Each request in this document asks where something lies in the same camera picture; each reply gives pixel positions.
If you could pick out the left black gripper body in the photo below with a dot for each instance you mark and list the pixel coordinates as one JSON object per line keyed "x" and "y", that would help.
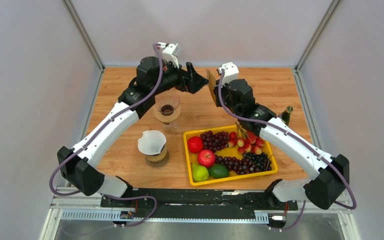
{"x": 177, "y": 80}

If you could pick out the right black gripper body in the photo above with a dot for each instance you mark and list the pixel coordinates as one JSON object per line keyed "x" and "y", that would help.
{"x": 225, "y": 96}

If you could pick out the brown paper coffee filter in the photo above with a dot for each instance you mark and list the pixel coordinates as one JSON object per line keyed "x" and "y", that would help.
{"x": 211, "y": 84}

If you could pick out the clear glass dripper cone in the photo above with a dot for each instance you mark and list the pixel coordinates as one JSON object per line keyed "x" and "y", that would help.
{"x": 167, "y": 104}

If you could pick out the white paper coffee filter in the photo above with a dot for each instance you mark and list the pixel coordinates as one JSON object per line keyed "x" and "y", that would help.
{"x": 151, "y": 142}

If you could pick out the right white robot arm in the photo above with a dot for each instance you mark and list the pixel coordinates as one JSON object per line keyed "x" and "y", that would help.
{"x": 328, "y": 176}

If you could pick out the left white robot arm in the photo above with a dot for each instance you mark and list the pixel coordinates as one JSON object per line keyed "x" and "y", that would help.
{"x": 78, "y": 164}

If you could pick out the cola glass bottle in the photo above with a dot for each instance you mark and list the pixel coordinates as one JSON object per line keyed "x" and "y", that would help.
{"x": 166, "y": 67}

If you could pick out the small clear glass cup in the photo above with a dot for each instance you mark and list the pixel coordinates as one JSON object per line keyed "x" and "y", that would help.
{"x": 170, "y": 127}

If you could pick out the upper red grape bunch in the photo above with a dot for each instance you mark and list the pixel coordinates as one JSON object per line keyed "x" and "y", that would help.
{"x": 215, "y": 141}

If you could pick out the red cherries bunch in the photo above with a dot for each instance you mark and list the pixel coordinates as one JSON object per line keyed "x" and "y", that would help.
{"x": 245, "y": 142}

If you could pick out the red tomato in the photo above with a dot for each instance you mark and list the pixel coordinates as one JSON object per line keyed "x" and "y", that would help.
{"x": 195, "y": 144}

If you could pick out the green glass bottle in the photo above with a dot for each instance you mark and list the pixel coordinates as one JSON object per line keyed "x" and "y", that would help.
{"x": 285, "y": 116}

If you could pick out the red apple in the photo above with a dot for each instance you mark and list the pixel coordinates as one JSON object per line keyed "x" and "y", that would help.
{"x": 206, "y": 158}

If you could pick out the yellow plastic tray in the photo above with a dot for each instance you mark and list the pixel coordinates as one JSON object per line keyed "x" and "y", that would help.
{"x": 222, "y": 154}

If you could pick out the lower dark grape bunch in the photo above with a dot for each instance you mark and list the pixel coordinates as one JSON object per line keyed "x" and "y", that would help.
{"x": 248, "y": 164}

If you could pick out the green avocado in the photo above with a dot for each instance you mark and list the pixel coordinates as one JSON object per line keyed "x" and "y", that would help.
{"x": 218, "y": 171}

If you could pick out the green lime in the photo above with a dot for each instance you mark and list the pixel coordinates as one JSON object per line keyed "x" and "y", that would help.
{"x": 199, "y": 173}

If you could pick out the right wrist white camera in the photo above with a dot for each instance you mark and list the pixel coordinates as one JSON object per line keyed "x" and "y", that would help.
{"x": 229, "y": 71}

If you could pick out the wrist white camera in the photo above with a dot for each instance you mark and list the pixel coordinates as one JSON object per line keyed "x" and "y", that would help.
{"x": 229, "y": 71}
{"x": 170, "y": 53}

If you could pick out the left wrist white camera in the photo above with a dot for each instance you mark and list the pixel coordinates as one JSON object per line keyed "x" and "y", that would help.
{"x": 170, "y": 53}

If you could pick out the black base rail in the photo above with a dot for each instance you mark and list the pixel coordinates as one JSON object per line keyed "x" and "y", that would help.
{"x": 195, "y": 203}

